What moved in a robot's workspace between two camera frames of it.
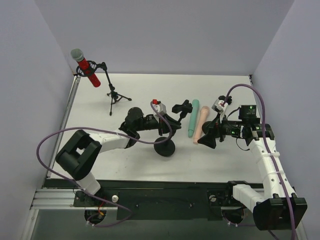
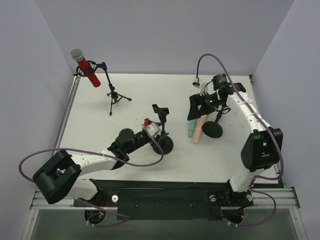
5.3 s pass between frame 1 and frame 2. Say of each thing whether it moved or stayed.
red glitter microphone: stayed
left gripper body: moved
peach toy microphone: stayed
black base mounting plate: stayed
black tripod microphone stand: stayed
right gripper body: moved
